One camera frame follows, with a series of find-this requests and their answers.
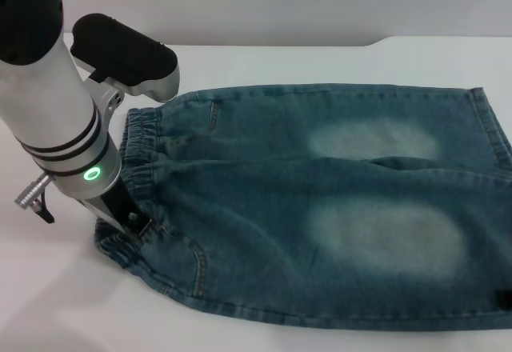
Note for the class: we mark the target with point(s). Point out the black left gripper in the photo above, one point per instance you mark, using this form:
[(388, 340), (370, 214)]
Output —
[(114, 208)]

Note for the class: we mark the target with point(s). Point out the blue denim shorts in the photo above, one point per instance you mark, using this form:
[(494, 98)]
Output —
[(300, 208)]

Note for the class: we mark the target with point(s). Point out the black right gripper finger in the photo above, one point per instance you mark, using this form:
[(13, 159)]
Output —
[(505, 299)]

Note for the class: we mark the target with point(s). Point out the left wrist camera black silver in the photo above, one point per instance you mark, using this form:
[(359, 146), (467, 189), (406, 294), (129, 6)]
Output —
[(128, 58)]

